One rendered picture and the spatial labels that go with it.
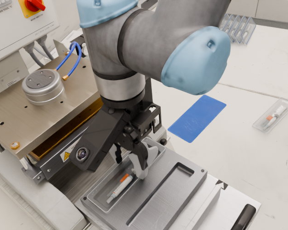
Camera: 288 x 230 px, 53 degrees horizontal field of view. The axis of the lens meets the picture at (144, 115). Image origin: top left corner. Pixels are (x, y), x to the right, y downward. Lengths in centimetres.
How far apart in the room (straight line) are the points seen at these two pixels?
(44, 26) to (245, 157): 68
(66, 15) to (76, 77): 86
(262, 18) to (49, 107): 267
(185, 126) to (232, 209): 47
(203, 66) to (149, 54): 6
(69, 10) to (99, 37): 116
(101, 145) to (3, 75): 40
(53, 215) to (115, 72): 32
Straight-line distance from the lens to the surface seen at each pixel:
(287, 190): 92
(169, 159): 62
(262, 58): 135
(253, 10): 308
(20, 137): 58
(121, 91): 41
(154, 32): 32
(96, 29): 37
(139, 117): 49
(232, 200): 61
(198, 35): 31
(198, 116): 105
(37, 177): 60
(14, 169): 69
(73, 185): 70
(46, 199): 62
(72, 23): 155
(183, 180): 61
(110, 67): 39
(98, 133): 46
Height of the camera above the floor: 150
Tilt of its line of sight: 45 degrees down
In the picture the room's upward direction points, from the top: 7 degrees counter-clockwise
